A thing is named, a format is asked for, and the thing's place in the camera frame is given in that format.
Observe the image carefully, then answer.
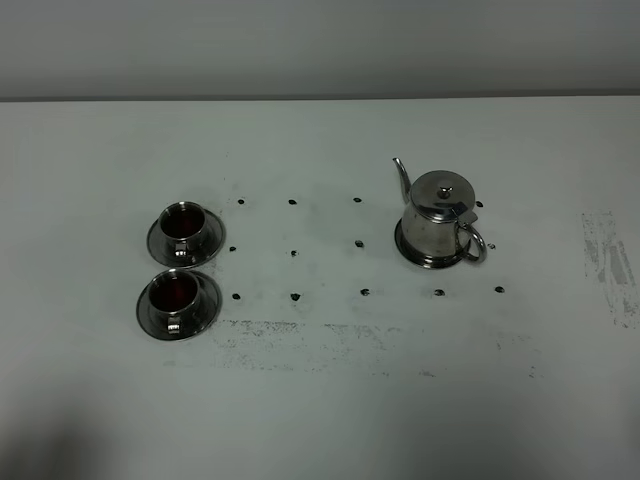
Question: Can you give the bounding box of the near stainless steel saucer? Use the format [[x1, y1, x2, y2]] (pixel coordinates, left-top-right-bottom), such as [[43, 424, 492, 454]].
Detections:
[[136, 269, 222, 341]]

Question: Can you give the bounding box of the near stainless steel teacup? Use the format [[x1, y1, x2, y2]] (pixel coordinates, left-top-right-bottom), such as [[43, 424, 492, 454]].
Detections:
[[148, 269, 201, 338]]

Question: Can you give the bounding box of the stainless steel teapot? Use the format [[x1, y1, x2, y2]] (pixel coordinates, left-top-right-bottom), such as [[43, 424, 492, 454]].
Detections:
[[393, 158, 478, 257]]

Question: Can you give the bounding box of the stainless steel saucer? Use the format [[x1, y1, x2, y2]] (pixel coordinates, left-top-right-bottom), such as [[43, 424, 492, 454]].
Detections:
[[146, 201, 226, 269], [136, 269, 222, 341]]

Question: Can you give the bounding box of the steel teapot saucer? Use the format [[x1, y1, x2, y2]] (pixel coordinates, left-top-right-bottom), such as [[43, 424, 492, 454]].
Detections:
[[394, 221, 487, 269]]

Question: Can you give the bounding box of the stainless steel teacup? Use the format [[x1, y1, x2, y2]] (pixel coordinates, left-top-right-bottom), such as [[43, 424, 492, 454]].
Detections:
[[159, 201, 207, 259], [148, 269, 201, 338]]

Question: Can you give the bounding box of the far stainless steel saucer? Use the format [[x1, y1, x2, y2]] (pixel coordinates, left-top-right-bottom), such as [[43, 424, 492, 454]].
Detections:
[[146, 201, 226, 269]]

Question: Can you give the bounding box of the far stainless steel teacup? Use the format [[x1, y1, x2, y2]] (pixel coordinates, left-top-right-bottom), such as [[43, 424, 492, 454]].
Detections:
[[159, 201, 207, 259]]

